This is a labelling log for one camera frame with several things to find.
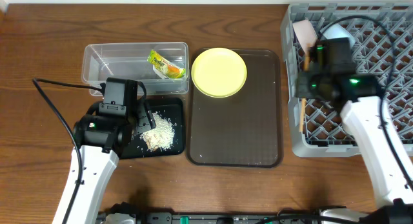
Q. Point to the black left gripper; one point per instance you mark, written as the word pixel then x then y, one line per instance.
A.
pixel 146 119

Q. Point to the rice food waste pile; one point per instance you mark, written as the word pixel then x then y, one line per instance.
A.
pixel 162 136

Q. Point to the wooden chopstick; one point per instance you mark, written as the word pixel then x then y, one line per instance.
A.
pixel 306 61
pixel 302 114

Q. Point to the white cup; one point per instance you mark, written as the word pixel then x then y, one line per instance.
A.
pixel 337 31

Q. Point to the pink bowl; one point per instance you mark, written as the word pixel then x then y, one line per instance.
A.
pixel 305 33

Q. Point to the green yellow snack wrapper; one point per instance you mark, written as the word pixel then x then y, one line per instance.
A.
pixel 164 66

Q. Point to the yellow plate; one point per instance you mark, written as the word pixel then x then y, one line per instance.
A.
pixel 219 72

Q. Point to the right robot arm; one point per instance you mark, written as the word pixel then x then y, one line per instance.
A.
pixel 329 74

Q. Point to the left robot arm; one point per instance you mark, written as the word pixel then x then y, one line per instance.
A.
pixel 100 138

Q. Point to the black waste tray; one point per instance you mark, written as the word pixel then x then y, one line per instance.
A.
pixel 168 109

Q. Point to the grey dishwasher rack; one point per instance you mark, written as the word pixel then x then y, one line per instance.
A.
pixel 383 48

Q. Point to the clear plastic bin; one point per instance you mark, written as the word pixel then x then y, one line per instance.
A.
pixel 129 61

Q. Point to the dark brown serving tray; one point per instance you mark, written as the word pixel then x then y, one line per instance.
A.
pixel 245 129

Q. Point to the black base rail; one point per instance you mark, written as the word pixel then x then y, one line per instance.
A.
pixel 127 213

